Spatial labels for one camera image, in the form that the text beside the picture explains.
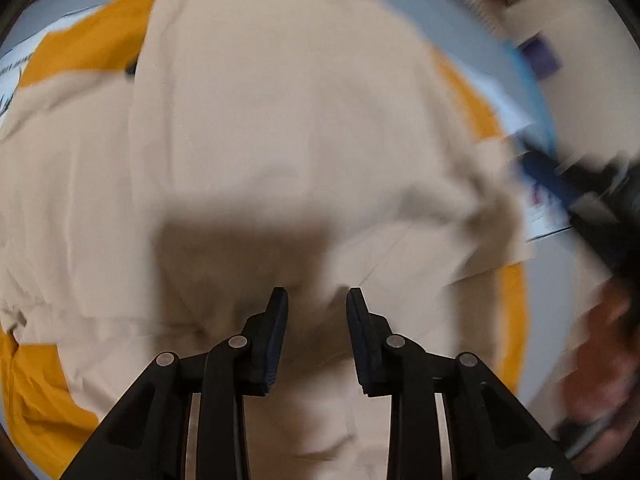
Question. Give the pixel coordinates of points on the grey bed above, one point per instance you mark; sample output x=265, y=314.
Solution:
x=440, y=5

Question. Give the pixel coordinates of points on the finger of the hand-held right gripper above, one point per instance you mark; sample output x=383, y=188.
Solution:
x=547, y=177

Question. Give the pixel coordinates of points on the beige and yellow hooded jacket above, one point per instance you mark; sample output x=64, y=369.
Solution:
x=280, y=150

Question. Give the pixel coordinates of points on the purple box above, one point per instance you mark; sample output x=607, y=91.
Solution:
x=542, y=57

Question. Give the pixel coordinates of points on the person's right hand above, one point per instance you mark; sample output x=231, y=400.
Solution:
x=605, y=355

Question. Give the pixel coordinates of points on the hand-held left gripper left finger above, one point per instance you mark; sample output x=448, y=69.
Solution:
x=277, y=340

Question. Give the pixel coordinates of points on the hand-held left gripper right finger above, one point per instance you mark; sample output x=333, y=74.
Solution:
x=359, y=345

